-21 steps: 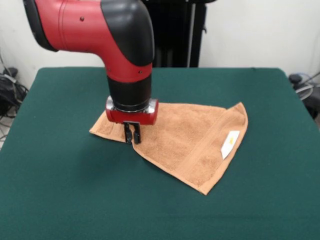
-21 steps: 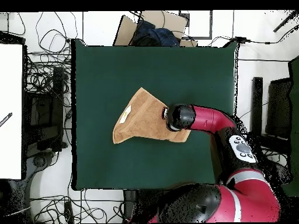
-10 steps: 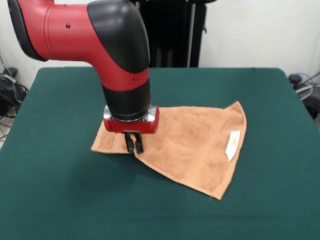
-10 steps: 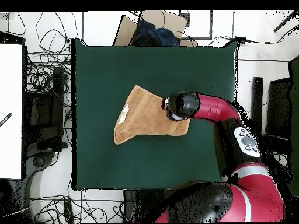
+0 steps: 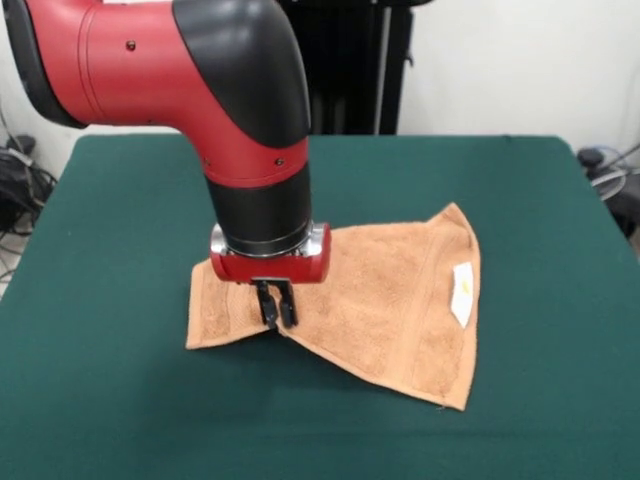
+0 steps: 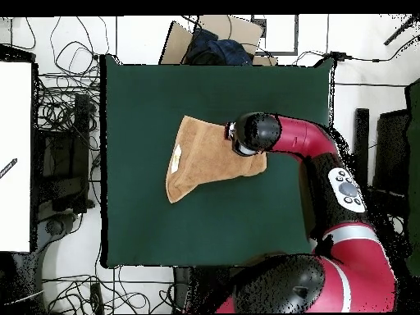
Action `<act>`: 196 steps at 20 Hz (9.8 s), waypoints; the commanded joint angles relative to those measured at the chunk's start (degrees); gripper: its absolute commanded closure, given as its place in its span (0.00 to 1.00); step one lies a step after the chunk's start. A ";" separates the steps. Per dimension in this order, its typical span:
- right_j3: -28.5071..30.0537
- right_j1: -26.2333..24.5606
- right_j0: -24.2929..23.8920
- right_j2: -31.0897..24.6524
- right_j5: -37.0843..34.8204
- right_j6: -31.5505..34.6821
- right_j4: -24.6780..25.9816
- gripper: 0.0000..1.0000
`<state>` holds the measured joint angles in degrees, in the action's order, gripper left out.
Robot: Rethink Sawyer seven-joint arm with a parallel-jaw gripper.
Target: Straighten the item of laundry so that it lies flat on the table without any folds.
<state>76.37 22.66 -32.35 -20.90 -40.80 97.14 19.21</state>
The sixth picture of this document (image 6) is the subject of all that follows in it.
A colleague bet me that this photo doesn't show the black tripod leg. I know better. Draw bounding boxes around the black tripod leg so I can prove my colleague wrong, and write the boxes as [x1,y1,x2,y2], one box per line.
[382,14,420,46]

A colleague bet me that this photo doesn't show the black stand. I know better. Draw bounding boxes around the black stand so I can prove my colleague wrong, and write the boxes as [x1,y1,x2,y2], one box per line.
[353,107,411,217]
[32,93,96,219]

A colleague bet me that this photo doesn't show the white panel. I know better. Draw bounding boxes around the white panel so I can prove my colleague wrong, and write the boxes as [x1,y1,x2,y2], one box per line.
[0,61,33,253]

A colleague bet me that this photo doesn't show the dark green table cloth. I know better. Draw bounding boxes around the dark green table cloth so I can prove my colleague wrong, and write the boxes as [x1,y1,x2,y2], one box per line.
[98,53,336,270]

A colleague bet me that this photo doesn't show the black square frame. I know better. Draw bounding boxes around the black square frame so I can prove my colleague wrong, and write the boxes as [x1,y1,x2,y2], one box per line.
[251,14,299,56]

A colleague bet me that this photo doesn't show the black marker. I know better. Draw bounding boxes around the black marker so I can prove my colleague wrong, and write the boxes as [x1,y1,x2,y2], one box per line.
[0,157,18,180]

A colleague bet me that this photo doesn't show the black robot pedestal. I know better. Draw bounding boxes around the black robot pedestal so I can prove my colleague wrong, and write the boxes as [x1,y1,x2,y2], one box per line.
[172,266,237,314]

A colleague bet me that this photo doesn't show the orange terry towel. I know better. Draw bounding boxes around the orange terry towel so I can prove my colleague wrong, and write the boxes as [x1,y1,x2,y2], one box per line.
[164,114,268,204]

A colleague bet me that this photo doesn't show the black cable tangle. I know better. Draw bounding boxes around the black cable tangle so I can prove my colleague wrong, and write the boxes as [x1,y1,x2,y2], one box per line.
[24,16,111,206]
[42,265,185,314]

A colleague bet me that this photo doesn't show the dark blue jeans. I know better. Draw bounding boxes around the dark blue jeans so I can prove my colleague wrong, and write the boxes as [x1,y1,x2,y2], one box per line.
[184,27,254,66]

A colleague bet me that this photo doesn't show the thin black cable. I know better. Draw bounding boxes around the thin black cable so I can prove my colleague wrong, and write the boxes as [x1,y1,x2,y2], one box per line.
[293,32,420,66]

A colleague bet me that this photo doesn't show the black power strip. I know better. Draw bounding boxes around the black power strip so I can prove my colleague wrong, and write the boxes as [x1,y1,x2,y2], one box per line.
[89,282,105,314]

